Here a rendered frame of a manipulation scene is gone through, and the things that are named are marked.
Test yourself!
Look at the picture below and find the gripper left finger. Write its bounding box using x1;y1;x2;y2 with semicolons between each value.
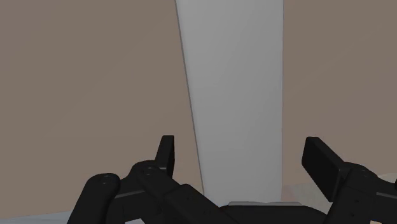
66;134;238;224

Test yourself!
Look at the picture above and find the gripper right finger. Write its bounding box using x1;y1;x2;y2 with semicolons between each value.
301;136;397;224

